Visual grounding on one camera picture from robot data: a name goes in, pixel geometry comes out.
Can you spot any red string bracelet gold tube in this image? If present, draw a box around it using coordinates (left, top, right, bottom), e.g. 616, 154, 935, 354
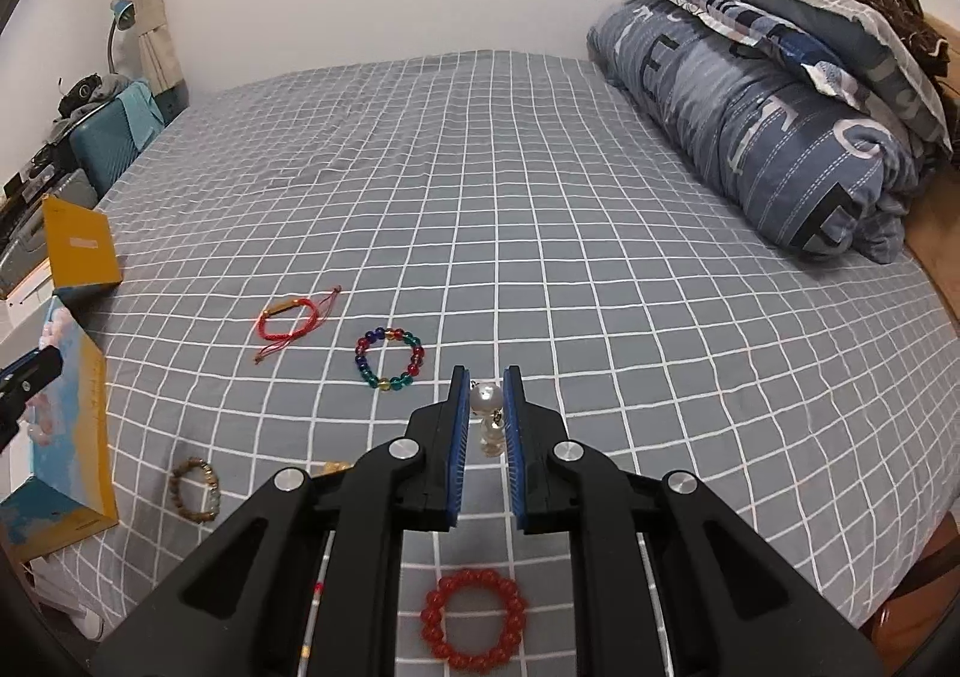
254, 285, 343, 365

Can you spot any teal suitcase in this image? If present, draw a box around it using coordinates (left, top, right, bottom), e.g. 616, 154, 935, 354
68, 79, 166, 198

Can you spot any white cardboard storage box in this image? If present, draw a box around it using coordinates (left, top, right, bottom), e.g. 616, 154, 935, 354
2, 196, 122, 562

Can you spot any red bead bracelet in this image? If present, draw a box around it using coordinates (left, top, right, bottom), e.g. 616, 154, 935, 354
418, 566, 529, 674

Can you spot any white pearl bracelet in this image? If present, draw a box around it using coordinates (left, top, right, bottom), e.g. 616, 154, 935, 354
469, 380, 508, 460

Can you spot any multicolour glass bead bracelet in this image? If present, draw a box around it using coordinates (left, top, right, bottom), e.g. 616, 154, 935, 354
353, 324, 427, 393

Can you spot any brown wooden bead bracelet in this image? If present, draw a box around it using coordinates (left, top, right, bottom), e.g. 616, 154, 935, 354
167, 456, 225, 526

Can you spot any grey checked bed sheet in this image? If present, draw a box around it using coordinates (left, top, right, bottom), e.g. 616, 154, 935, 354
29, 48, 960, 677

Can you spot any grey hard suitcase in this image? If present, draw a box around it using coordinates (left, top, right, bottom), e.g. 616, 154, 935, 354
0, 169, 98, 297

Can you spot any blue grey folded duvet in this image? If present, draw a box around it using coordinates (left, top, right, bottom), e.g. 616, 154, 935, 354
587, 0, 918, 263

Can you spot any blue desk lamp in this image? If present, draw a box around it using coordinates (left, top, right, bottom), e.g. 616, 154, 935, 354
106, 0, 137, 74

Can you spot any grey checked pillow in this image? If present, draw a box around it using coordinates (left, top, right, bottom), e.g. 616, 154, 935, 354
743, 0, 953, 156

